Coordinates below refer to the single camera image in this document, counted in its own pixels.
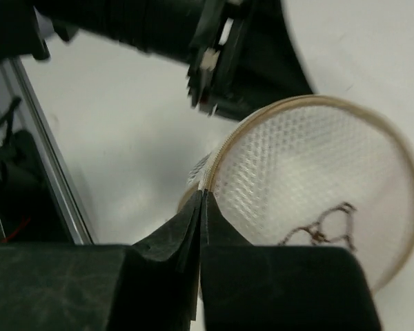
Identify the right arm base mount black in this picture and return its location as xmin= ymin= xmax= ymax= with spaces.
xmin=0 ymin=97 xmax=72 ymax=243

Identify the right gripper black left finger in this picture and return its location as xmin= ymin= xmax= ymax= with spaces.
xmin=0 ymin=192 xmax=202 ymax=330

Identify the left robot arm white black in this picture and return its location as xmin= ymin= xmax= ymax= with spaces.
xmin=0 ymin=0 xmax=313 ymax=121

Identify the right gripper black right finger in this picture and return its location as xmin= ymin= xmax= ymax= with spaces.
xmin=199 ymin=192 xmax=382 ymax=330

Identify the aluminium frame rail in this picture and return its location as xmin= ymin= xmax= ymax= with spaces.
xmin=0 ymin=59 xmax=94 ymax=244

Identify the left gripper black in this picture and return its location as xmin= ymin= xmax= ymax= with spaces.
xmin=188 ymin=1 xmax=314 ymax=121

